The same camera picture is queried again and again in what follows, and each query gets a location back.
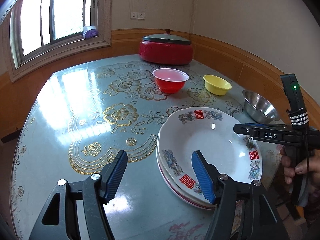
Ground red plastic bowl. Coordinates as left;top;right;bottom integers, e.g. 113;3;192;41
152;68;189;94

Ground yellow plastic bowl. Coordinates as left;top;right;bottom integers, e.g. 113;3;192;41
203;75;232;96

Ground purple tissue pack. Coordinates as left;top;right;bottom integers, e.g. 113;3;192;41
82;25;98;39

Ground black tracker with striped band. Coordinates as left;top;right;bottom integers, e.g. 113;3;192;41
280;74;309;129

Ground grey pot lid red knob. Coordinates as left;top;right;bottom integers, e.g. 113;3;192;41
142;29;191;46

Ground stainless steel bowl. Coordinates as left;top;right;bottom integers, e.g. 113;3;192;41
242;89;280;124

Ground window with grey frame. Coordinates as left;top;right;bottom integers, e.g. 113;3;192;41
1;0;112;82

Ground white wall socket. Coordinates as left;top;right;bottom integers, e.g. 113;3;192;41
137;12;145;20
130;12;138;19

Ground floral plastic tablecloth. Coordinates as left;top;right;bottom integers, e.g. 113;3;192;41
11;55;250;239

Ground white plate red characters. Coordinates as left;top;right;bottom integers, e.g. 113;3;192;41
157;139;213;205
157;106;263;201

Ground person's right hand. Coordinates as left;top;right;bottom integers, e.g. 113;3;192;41
280;146;320;193

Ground red electric cooking pot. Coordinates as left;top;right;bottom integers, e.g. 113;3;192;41
139;41;193;65

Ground purple floral rimmed plate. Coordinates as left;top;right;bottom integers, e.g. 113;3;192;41
157;161;216;210

